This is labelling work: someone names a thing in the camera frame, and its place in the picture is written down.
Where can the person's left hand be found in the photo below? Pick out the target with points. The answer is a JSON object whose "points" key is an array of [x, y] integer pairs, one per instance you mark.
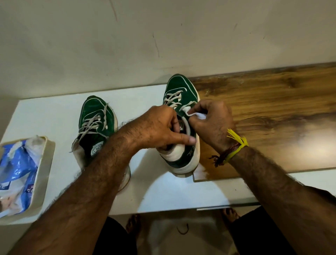
{"points": [[157, 128]]}

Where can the person's right hand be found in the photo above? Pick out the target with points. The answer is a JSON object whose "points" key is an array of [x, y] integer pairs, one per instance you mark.
{"points": [[215, 126]]}

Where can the white wet wipe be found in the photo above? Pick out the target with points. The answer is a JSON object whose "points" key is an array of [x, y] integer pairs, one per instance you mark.
{"points": [[200, 116]]}

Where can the white shoelace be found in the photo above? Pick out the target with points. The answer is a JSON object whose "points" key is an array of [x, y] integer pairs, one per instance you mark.
{"points": [[172, 99], [92, 123]]}

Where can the green sneaker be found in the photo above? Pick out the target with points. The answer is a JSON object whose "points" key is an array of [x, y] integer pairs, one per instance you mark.
{"points": [[181, 84], [97, 107]]}

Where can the person's right forearm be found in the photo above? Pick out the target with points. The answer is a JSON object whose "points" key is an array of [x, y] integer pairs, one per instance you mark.
{"points": [[286, 202]]}

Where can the person's left forearm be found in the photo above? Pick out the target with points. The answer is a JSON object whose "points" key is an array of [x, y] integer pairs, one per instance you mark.
{"points": [[76, 205]]}

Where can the person's right foot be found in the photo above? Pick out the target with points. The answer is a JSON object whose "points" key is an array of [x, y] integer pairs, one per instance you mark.
{"points": [[230, 214]]}

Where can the person's foot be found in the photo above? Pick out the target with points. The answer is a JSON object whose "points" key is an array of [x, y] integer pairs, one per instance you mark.
{"points": [[230, 214], [133, 224]]}

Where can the person's left foot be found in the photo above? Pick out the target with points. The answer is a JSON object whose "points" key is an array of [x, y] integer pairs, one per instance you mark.
{"points": [[133, 224]]}

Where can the blue wet wipe packet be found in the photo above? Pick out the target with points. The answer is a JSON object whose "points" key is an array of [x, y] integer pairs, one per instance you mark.
{"points": [[17, 173]]}

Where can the yellow thread wristband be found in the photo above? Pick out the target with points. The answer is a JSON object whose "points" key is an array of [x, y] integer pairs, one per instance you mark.
{"points": [[240, 143]]}

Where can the brown wooden board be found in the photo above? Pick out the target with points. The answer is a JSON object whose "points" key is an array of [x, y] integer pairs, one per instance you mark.
{"points": [[288, 105]]}

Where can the black loop band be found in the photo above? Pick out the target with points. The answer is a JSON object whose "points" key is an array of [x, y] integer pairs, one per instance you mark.
{"points": [[179, 231]]}

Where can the black shorts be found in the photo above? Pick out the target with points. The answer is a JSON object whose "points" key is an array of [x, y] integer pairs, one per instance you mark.
{"points": [[257, 233]]}

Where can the beige plastic tray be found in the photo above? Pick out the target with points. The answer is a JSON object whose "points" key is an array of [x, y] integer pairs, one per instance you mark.
{"points": [[44, 173]]}

